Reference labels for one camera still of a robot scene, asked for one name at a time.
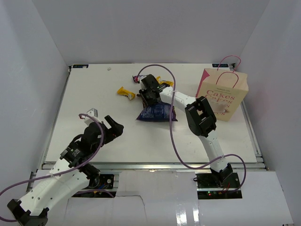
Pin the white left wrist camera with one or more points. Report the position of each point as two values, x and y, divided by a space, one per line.
90 115

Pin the yellow candy bar left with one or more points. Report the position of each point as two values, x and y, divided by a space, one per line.
124 92

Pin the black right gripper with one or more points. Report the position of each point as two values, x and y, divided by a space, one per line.
143 92

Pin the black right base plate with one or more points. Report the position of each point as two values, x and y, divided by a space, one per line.
207 180

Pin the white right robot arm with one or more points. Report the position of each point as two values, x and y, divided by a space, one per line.
200 118

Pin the purple candy bag small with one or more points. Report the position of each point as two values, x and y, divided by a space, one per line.
136 78

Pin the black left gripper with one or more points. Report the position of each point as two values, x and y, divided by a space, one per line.
116 130

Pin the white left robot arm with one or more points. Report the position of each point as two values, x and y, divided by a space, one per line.
71 173

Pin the yellow candy pack centre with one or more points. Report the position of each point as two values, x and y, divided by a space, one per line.
161 81

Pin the large blue snack bag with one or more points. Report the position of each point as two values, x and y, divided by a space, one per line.
159 112

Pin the beige paper cakes bag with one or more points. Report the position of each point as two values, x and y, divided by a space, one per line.
224 89

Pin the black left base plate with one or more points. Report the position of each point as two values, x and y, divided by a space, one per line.
103 181

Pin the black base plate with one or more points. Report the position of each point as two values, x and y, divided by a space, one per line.
103 181
207 180

